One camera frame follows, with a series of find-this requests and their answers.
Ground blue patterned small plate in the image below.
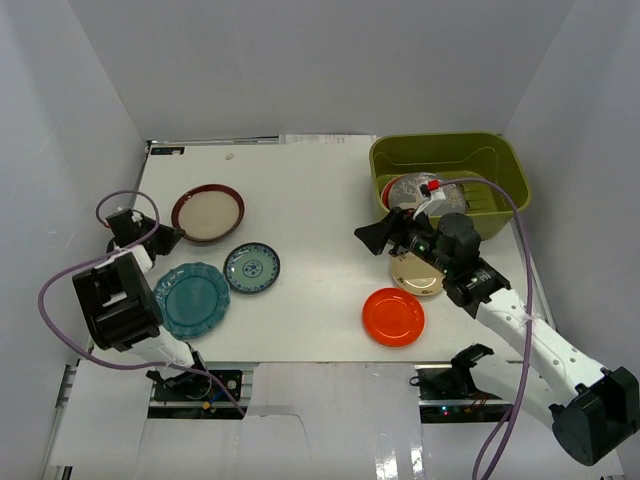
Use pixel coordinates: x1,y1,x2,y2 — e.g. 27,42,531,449
223,242,281,295

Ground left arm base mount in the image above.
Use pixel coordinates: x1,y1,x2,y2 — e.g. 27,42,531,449
146,369,247,420

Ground orange plate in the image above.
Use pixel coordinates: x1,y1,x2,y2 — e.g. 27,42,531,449
362,288,426,348

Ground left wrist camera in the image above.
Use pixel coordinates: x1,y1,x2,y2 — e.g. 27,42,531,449
115,208,144,223

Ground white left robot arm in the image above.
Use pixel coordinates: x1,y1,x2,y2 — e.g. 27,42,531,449
72,208,212,399

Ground olive green plastic bin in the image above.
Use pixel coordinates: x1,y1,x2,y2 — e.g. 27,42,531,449
369,132,531,240

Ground red plate with teal flower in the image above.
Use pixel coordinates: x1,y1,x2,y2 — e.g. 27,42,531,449
380,176,402,209

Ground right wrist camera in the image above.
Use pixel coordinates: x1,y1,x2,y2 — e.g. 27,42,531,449
412,180,452,219

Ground cream plate with calligraphy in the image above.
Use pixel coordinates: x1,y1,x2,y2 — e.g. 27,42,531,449
390,253,443,297

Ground dark label sticker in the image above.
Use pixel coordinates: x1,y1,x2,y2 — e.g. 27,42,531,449
149,146,185,156

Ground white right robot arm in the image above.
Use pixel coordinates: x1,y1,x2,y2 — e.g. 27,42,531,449
354,209,639,466

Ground grey plate with deer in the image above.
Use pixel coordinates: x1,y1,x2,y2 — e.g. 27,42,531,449
387,172,467,216

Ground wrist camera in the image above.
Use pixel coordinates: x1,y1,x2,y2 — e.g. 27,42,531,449
412,180,452,219
115,208,144,223

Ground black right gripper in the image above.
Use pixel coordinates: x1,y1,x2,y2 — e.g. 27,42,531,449
354,205,454,277

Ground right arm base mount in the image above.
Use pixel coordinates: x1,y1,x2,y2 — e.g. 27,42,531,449
409,344,511,425

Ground white papers at back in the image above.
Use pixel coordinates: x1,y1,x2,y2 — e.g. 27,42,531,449
278,134,378,145

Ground dark red rimmed cream plate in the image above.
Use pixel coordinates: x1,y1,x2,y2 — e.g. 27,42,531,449
171,184,245,244

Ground teal scalloped plate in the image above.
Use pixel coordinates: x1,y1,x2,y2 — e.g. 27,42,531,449
153,262,231,341

